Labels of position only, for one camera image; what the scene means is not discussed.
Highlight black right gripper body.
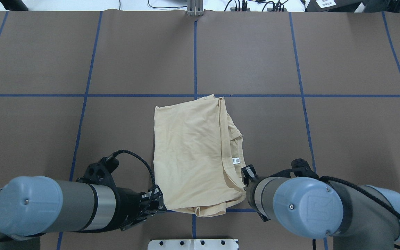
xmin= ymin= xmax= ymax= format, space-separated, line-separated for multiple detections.
xmin=245 ymin=177 xmax=271 ymax=222

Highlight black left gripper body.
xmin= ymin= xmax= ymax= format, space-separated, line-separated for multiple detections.
xmin=118 ymin=188 xmax=149 ymax=231

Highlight cream long-sleeve printed shirt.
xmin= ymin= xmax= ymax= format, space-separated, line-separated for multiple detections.
xmin=153 ymin=95 xmax=246 ymax=217

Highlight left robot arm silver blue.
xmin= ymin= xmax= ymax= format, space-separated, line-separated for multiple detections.
xmin=0 ymin=176 xmax=167 ymax=250

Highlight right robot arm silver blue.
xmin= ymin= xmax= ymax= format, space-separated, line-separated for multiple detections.
xmin=241 ymin=159 xmax=400 ymax=250

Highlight black label printer box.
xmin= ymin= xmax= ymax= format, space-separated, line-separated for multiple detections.
xmin=305 ymin=0 xmax=363 ymax=13

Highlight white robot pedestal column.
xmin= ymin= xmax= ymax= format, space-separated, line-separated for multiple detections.
xmin=147 ymin=239 xmax=240 ymax=250

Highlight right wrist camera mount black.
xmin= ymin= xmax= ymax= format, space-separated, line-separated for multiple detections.
xmin=276 ymin=158 xmax=319 ymax=180

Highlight black usb hub cables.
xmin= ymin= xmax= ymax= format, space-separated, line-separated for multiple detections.
xmin=224 ymin=0 xmax=289 ymax=12

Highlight aluminium frame post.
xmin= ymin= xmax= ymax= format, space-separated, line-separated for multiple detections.
xmin=186 ymin=0 xmax=204 ymax=16

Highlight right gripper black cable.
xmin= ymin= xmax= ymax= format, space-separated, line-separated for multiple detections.
xmin=311 ymin=176 xmax=400 ymax=250

